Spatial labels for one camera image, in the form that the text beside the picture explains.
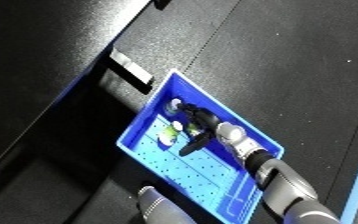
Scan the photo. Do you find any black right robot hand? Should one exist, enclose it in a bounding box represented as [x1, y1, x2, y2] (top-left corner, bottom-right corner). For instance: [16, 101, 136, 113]
[175, 102, 226, 158]

